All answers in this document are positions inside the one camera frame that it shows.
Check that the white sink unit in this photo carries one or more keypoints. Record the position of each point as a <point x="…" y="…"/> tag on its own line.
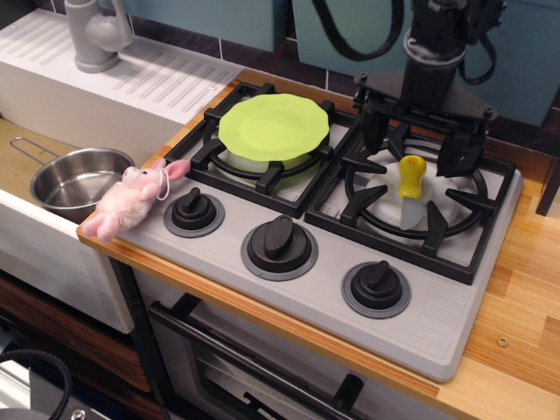
<point x="134" y="107"/>

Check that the grey toy stove top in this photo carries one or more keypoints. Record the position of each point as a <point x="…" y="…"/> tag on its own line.
<point x="429" y="336"/>

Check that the black stove knob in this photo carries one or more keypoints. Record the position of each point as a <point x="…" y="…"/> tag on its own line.
<point x="194" y="215"/>
<point x="279" y="250"/>
<point x="376" y="290"/>

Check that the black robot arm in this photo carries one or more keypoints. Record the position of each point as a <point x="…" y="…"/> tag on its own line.
<point x="441" y="31"/>

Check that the black right burner grate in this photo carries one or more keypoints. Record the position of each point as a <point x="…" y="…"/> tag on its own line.
<point x="359" y="201"/>

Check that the black left burner grate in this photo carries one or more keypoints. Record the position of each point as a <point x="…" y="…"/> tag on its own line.
<point x="283" y="186"/>

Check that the black middle stove knob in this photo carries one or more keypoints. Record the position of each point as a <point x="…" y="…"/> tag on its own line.
<point x="279" y="250"/>

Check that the black right stove knob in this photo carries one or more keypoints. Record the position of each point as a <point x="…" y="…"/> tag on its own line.
<point x="376" y="290"/>

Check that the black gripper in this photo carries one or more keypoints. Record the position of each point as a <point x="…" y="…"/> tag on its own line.
<point x="431" y="98"/>

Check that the yellow handled toy knife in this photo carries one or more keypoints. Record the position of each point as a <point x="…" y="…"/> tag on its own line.
<point x="412" y="169"/>

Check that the grey toy faucet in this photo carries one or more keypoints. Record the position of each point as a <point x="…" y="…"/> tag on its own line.
<point x="97" y="39"/>

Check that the stainless steel pot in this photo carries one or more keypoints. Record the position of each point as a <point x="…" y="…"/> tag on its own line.
<point x="71" y="185"/>

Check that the green plastic plate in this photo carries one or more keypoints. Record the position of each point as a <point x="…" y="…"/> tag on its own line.
<point x="273" y="127"/>

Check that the black left stove knob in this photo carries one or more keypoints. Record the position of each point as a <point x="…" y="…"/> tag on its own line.
<point x="194" y="215"/>

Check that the black burner grate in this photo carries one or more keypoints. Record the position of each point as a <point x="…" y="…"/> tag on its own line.
<point x="359" y="201"/>
<point x="283" y="186"/>

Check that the toy oven door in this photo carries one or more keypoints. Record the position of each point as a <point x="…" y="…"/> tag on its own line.
<point x="246" y="370"/>

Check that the pink plush bunny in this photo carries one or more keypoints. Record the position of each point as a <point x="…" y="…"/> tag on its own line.
<point x="125" y="204"/>

